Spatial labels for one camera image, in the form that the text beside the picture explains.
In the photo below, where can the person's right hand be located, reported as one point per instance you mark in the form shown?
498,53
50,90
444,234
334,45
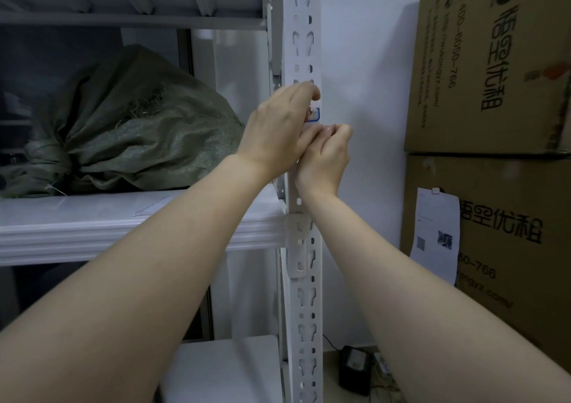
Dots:
322,157

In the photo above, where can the person's left hand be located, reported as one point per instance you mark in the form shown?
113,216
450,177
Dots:
272,130

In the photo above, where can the person's left thumb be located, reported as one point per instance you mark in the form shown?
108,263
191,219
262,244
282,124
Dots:
314,137

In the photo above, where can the person's right fingers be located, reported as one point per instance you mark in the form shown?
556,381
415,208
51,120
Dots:
341,130

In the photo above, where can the white blue-edged label sticker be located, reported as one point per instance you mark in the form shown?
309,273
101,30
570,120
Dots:
313,114

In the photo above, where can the person's left forearm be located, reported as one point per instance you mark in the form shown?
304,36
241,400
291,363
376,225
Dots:
120,300

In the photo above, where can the person's right forearm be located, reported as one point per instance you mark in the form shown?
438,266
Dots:
428,300

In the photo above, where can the white metal shelving rack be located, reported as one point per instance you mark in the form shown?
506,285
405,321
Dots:
294,237

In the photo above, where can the white paper shipping label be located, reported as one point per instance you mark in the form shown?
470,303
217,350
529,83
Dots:
435,233

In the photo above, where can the large cardboard box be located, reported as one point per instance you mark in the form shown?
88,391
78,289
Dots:
490,59

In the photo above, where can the green woven sack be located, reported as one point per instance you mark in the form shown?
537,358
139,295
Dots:
134,126

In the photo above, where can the cardboard box with paper label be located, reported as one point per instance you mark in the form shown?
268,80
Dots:
504,255

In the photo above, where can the black power adapter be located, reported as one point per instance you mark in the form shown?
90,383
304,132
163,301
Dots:
354,369

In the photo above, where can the white power strip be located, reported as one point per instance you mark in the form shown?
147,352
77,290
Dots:
382,365

